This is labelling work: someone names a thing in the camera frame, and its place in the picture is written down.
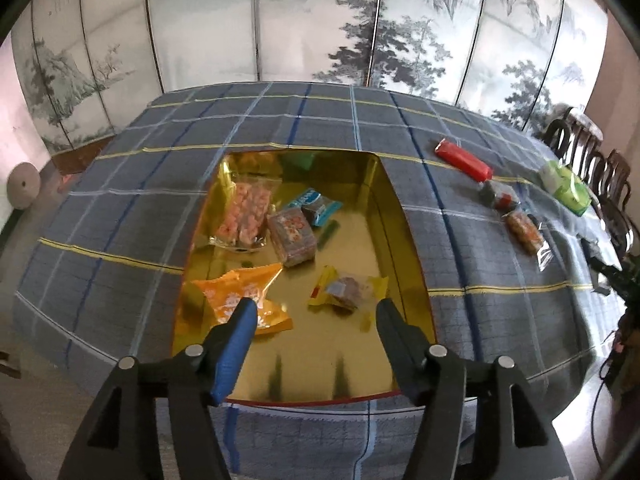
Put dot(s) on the green tissue pack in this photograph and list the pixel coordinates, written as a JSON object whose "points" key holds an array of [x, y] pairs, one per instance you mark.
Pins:
{"points": [[565, 185]]}

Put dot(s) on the yellow snack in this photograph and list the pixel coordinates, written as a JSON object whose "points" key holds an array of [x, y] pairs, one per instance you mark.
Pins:
{"points": [[345, 290]]}

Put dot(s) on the brown cake clear packet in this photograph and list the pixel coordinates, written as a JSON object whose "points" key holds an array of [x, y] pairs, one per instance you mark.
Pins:
{"points": [[292, 232]]}

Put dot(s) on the painted landscape folding screen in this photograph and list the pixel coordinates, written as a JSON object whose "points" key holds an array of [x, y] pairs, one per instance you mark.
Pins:
{"points": [[300, 20]]}

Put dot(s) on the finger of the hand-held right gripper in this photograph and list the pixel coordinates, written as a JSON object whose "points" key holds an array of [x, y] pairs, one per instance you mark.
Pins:
{"points": [[607, 272]]}

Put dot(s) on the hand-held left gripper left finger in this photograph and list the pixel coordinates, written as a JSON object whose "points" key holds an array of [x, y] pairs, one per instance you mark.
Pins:
{"points": [[235, 345]]}

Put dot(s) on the round stone disc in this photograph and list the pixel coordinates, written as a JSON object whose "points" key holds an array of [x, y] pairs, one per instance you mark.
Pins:
{"points": [[22, 185]]}

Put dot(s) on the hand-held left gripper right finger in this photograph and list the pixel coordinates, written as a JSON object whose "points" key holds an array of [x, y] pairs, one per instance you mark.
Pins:
{"points": [[395, 345]]}

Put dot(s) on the clear packet of orange biscuits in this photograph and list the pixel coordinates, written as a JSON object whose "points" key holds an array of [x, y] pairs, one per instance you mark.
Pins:
{"points": [[525, 230]]}

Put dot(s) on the blue dark candy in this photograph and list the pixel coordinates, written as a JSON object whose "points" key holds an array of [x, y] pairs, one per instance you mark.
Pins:
{"points": [[312, 205]]}

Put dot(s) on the red tin box gold interior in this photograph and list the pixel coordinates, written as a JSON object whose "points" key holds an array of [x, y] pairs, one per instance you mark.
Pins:
{"points": [[320, 355]]}

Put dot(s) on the orange yellow printed snack packet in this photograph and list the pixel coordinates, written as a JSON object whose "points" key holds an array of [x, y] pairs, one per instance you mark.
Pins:
{"points": [[235, 290]]}

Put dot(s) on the clear packet of coated peanuts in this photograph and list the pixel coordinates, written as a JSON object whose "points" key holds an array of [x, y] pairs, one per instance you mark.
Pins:
{"points": [[245, 210]]}

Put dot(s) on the red snack packet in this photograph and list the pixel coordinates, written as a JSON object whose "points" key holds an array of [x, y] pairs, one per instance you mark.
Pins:
{"points": [[462, 160]]}

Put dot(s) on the dark wooden chair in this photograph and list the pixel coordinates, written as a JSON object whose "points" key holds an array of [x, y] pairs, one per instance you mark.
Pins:
{"points": [[570, 135], [617, 195]]}

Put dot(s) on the grey packet with red label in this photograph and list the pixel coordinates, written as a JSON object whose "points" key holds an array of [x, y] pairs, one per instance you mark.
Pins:
{"points": [[500, 197]]}

